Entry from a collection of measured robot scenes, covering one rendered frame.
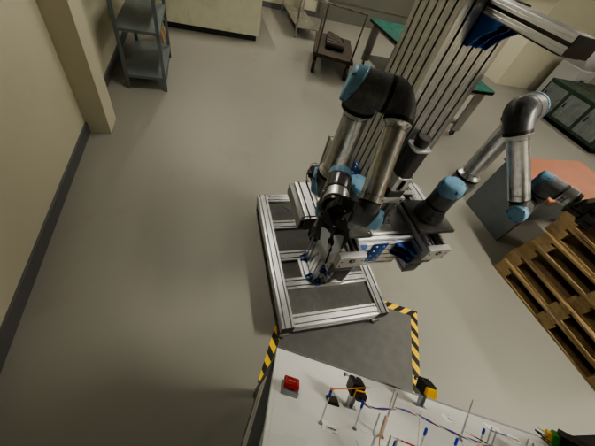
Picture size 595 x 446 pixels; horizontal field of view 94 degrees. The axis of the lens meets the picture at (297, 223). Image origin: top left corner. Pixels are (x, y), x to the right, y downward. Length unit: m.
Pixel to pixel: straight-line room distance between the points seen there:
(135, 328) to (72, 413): 0.51
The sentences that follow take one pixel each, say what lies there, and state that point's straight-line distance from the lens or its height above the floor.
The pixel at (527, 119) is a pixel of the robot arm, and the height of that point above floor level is 1.76.
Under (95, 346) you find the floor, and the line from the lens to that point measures 2.32.
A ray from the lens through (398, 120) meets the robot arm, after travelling 0.96.
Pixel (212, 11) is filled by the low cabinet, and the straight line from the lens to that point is 6.58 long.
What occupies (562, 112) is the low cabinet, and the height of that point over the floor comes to 0.30.
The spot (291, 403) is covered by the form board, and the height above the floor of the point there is 1.13.
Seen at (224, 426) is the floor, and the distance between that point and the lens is 2.10.
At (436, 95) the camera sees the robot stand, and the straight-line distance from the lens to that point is 1.27.
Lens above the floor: 2.09
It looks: 49 degrees down
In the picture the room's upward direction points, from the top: 19 degrees clockwise
